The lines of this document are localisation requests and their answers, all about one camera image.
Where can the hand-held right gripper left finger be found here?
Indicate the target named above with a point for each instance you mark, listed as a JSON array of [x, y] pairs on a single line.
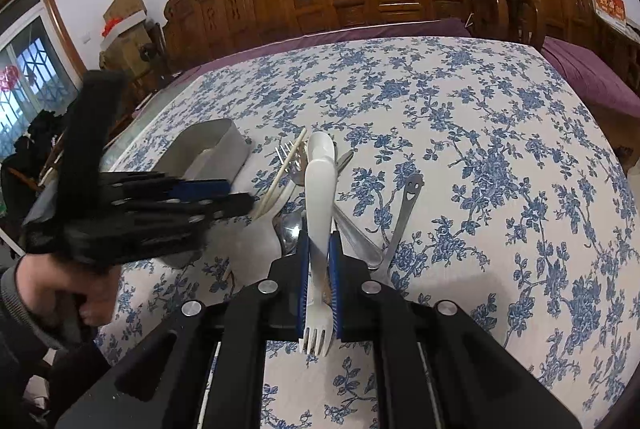
[[301, 289]]

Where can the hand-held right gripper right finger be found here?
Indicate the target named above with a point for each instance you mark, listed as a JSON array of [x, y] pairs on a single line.
[[334, 289]]

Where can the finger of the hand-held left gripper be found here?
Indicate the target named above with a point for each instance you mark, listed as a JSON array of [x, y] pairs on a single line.
[[200, 190], [230, 205]]

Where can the rectangular metal container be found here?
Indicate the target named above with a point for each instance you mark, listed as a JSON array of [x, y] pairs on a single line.
[[220, 149]]

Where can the metal fork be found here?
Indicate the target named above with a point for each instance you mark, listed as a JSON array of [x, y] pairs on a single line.
[[291, 161]]

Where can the white plastic fork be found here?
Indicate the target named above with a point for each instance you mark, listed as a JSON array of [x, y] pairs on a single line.
[[320, 209]]

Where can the person's left forearm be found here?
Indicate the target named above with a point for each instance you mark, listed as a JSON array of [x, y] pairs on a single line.
[[30, 314]]

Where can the person's left hand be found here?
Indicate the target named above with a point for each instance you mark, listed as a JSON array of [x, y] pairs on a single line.
[[97, 304]]

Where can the dark cloth pile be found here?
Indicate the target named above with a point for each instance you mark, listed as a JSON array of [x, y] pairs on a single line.
[[35, 144]]

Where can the wooden chopstick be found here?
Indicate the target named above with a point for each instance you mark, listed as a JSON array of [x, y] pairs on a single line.
[[282, 171]]

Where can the window with metal grille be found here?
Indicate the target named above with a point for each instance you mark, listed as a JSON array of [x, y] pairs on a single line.
[[35, 74]]

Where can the smiley face metal spoon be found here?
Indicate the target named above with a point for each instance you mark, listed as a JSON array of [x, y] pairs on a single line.
[[411, 189]]

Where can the cardboard box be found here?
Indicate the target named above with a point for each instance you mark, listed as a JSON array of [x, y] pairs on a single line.
[[125, 6]]

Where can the purple table underlay cloth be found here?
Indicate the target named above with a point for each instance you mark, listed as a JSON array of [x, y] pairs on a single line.
[[350, 31]]

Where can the purple bench cushion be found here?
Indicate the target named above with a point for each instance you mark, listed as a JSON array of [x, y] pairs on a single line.
[[590, 74]]

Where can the wooden side cabinet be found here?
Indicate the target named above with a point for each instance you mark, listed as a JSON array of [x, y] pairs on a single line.
[[620, 49]]

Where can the red wall poster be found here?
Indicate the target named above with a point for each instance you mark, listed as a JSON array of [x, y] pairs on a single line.
[[610, 4]]

